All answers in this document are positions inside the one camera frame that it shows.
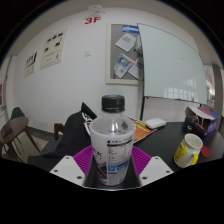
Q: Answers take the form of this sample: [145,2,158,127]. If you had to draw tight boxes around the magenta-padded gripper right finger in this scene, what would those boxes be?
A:
[130,146,175,188]

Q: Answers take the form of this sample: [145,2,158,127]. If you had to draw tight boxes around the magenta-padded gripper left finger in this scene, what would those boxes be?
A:
[49,145,98,188]

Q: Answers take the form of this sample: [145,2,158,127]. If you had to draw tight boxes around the clear black-capped drink bottle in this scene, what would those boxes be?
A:
[89,94,137,187]

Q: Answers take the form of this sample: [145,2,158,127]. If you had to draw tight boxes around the brown wooden chair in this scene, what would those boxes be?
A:
[53,122,65,141]

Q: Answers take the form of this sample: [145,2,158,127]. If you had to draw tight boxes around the flat white device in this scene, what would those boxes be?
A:
[144,117,167,130]

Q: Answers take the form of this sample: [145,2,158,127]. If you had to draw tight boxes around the black and red desk object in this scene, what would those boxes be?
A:
[184,115,206,134]

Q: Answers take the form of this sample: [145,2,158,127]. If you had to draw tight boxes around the flat round red coaster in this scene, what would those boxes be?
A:
[199,145,212,159]

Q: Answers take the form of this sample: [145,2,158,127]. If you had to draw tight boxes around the blue and purple cardboard box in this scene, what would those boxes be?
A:
[185,105,220,136]

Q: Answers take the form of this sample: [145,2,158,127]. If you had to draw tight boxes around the round brown wooden table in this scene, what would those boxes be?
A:
[0,115,41,158]

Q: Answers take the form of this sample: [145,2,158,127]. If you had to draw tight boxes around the dark padded chair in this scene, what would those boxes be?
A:
[9,106,26,121]

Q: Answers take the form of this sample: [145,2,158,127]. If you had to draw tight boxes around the glass whiteboard on stand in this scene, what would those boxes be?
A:
[137,22,208,105]

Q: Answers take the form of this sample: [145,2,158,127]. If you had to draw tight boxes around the grey notice board with papers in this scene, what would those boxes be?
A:
[105,22,144,86]

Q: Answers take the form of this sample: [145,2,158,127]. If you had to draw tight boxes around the red floor number sign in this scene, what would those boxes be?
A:
[82,14,103,26]

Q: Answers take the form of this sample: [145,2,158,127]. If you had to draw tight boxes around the white mug with yellow handle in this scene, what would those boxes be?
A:
[173,133,204,169]

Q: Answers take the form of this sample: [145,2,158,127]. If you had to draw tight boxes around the small white wall poster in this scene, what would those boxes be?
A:
[23,51,38,78]

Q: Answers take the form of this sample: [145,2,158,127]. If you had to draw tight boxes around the large white wall poster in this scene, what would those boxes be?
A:
[40,29,69,70]

